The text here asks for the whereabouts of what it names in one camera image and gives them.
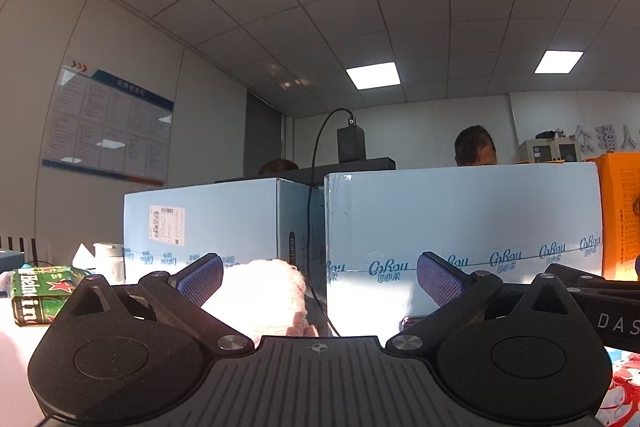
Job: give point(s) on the ceiling light panel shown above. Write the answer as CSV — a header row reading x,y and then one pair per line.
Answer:
x,y
373,76
559,62

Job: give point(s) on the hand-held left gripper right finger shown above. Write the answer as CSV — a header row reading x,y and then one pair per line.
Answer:
x,y
440,282

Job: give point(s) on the orange cardboard box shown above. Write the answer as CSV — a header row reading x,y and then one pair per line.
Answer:
x,y
620,207

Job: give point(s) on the wall notice board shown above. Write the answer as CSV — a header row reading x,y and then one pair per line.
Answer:
x,y
107,127

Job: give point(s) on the black antenna router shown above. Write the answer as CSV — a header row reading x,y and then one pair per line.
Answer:
x,y
20,247

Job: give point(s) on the light blue box with label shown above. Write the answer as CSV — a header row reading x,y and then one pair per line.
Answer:
x,y
225,227

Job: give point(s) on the white lidded tumbler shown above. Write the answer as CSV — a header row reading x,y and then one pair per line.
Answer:
x,y
109,262

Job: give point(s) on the beige cabinet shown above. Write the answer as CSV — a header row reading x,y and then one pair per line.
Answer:
x,y
547,152

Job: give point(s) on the large light blue box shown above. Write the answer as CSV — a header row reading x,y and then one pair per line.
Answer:
x,y
450,217

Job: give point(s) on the red white printed cloth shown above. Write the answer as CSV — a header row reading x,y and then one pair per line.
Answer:
x,y
627,387

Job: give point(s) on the green beer carton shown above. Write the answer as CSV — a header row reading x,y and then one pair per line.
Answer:
x,y
45,292

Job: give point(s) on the white wall lettering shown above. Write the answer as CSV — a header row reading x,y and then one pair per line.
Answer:
x,y
600,138

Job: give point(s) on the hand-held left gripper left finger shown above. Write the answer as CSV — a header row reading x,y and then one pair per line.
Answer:
x,y
200,279

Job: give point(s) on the black adapter box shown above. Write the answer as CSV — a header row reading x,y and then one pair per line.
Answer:
x,y
352,142

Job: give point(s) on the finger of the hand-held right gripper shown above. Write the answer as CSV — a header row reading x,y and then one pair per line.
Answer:
x,y
610,285

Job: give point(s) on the pink knit sweater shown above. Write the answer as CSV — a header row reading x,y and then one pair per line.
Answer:
x,y
270,292

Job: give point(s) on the white tissue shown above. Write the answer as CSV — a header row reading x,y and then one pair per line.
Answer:
x,y
84,256

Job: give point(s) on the blue-grey tissue box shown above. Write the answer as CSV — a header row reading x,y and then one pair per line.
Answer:
x,y
11,261

